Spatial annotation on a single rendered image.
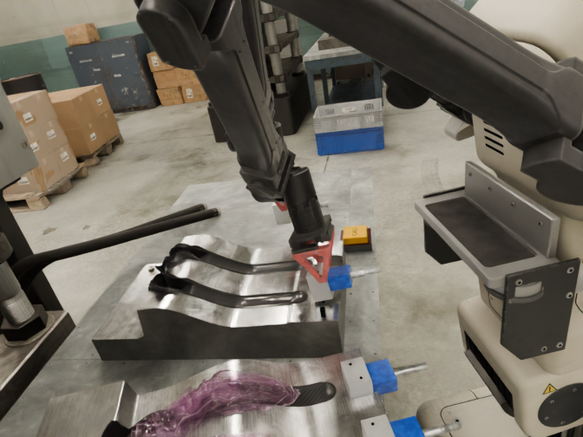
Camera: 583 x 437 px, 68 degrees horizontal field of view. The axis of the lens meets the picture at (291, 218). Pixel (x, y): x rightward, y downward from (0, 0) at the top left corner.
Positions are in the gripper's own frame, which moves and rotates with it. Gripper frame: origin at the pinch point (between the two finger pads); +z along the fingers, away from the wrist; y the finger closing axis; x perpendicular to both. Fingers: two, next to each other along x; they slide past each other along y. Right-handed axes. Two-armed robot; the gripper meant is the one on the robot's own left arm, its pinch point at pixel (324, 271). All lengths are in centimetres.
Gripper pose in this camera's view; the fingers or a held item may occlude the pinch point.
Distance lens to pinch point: 81.3
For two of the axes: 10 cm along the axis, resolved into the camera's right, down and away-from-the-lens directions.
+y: -1.9, 3.4, -9.2
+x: 9.4, -2.2, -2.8
